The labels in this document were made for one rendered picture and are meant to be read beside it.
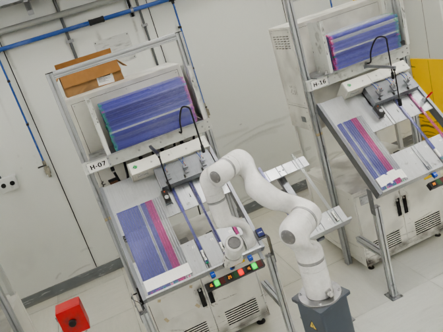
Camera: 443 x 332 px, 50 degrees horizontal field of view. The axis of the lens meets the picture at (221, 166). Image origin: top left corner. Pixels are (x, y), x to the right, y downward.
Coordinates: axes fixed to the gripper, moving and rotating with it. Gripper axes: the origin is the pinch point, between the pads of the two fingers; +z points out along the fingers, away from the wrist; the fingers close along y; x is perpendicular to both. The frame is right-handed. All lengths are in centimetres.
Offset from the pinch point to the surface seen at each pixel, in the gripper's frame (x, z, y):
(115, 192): 67, 3, -41
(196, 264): 8.7, 3.2, -16.3
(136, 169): 72, -5, -26
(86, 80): 133, -20, -33
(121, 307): 45, 143, -69
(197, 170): 58, -3, 6
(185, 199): 46.7, 3.2, -6.6
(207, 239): 19.2, 3.2, -5.4
